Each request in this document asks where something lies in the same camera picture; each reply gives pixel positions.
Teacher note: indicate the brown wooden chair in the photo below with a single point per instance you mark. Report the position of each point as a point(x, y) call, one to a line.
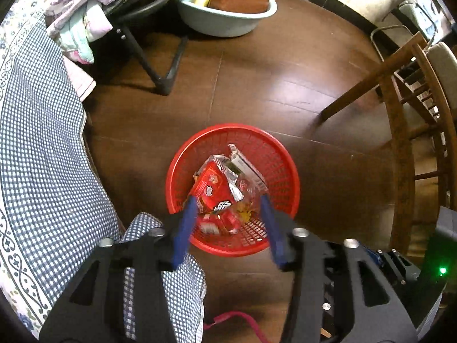
point(398, 132)

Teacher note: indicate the red snack bag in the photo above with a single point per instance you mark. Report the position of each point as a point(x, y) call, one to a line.
point(210, 185)

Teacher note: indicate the red plastic mesh basket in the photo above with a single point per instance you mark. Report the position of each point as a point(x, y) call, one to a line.
point(278, 171)

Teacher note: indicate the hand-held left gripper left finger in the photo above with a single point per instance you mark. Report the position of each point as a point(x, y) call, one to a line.
point(184, 232)

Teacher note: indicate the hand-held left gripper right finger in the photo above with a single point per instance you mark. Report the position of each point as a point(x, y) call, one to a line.
point(273, 232)

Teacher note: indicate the yellow snack wrapper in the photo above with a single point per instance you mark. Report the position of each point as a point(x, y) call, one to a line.
point(244, 211)

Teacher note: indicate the clear wrapper with red print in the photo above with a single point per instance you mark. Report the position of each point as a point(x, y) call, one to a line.
point(246, 175)

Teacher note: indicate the light blue plastic basin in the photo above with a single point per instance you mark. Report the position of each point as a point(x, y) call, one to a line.
point(221, 25)

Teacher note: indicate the blue checkered bedsheet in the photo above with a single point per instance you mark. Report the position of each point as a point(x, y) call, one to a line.
point(46, 143)

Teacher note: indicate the pale green pink cloth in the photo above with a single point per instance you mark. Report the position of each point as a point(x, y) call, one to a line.
point(80, 32)

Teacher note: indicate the blue floral bedsheet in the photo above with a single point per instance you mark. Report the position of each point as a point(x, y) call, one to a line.
point(14, 25)

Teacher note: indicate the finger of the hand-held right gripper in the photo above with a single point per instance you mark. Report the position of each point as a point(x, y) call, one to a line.
point(330, 293)

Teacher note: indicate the pink striped cloth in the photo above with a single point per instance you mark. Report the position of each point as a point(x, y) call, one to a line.
point(80, 78)

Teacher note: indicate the white chair cushion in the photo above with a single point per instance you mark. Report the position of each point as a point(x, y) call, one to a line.
point(442, 68)

